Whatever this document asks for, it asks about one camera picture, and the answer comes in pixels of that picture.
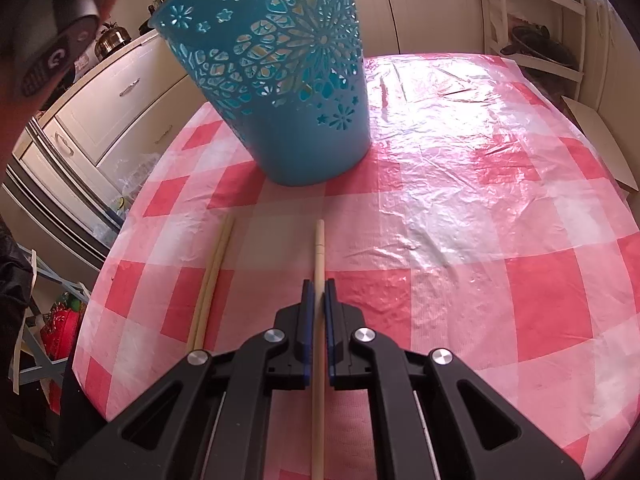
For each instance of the white step stool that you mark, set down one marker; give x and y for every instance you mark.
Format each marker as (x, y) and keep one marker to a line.
(600, 140)

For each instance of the person's left forearm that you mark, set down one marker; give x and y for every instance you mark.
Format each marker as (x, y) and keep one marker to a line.
(12, 120)

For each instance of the red plastic bag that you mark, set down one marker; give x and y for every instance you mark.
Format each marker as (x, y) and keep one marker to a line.
(60, 330)

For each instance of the white drawer cabinet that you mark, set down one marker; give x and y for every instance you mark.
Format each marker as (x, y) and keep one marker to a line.
(615, 60)

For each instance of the steel kettle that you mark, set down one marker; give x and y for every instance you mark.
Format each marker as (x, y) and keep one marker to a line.
(112, 42)

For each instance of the waste bin with patterned bag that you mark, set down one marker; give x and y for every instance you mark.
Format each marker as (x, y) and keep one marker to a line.
(132, 180)

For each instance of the pale wooden chopstick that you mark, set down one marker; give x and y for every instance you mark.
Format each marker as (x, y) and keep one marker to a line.
(207, 285)
(319, 250)
(216, 287)

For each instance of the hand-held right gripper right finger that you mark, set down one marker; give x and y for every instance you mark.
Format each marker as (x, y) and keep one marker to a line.
(330, 320)

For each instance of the red checked plastic tablecloth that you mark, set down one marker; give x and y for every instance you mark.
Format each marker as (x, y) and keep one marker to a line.
(450, 210)

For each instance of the grey sliding door frame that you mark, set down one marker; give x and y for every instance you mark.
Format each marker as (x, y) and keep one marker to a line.
(55, 195)

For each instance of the blue perforated plastic basket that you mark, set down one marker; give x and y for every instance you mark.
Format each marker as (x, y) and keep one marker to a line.
(280, 110)

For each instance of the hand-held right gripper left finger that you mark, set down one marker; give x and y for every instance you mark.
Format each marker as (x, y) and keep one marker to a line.
(308, 320)

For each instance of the blue white shelf rack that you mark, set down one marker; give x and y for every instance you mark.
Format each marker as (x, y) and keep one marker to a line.
(45, 355)

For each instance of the white trolley rack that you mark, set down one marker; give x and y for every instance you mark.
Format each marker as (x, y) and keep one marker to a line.
(545, 75)

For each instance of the black lidded pan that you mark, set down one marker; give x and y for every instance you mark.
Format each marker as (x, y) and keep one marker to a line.
(537, 45)

